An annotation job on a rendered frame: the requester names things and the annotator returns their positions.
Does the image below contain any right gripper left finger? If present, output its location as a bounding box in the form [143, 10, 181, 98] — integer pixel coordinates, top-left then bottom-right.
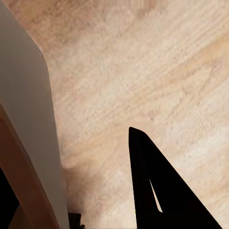
[0, 167, 19, 229]

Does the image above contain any trash can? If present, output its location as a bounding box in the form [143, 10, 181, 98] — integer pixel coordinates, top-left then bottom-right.
[0, 0, 70, 229]

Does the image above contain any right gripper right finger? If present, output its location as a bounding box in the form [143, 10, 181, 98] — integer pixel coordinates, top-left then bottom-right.
[128, 127, 222, 229]

